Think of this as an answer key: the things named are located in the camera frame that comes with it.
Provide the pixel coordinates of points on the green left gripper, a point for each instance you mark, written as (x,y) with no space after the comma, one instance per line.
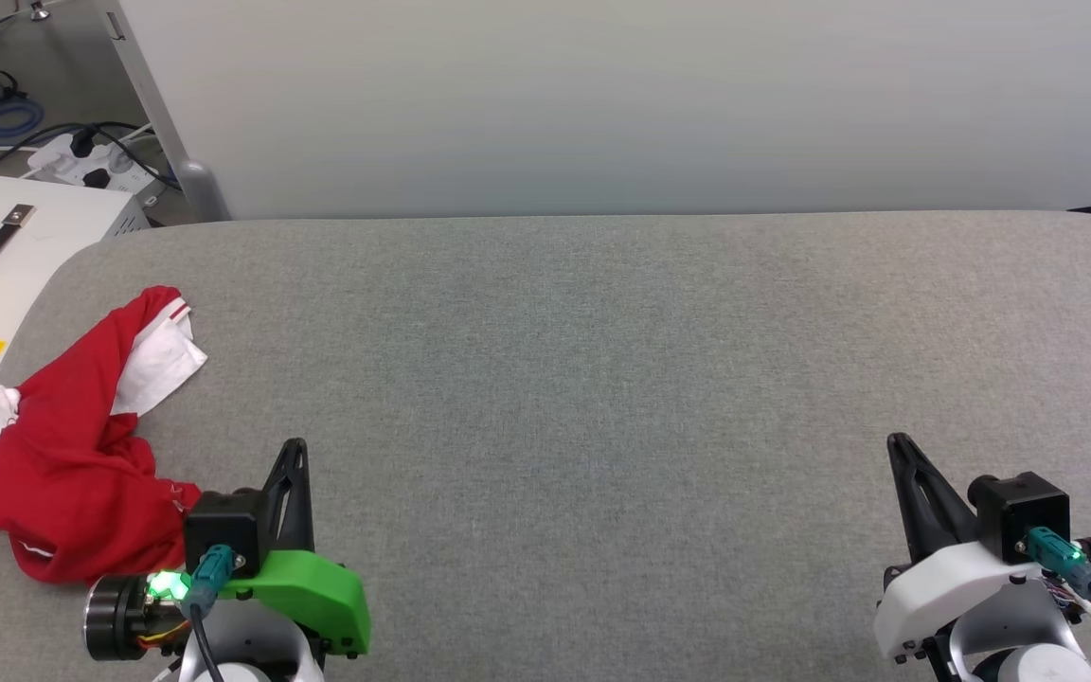
(313,587)

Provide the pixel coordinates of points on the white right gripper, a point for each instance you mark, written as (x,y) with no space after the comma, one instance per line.
(943,597)

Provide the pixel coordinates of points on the red white basketball jersey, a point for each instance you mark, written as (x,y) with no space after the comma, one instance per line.
(72,455)

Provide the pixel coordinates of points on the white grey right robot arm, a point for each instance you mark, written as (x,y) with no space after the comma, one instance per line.
(1066,635)

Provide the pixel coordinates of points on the grey metal partition foot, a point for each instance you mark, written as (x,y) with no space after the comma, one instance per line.
(203,189)

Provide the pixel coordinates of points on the white power strip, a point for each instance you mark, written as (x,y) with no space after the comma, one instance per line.
(91,166)

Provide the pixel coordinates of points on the white partition panel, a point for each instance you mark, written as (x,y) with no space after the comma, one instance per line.
(602,104)

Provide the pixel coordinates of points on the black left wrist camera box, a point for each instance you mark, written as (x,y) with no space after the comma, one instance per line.
(223,530)

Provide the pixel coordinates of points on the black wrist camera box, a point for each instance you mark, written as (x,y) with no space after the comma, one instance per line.
(223,530)
(1019,511)

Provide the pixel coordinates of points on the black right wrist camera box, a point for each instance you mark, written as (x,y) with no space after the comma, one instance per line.
(1019,511)

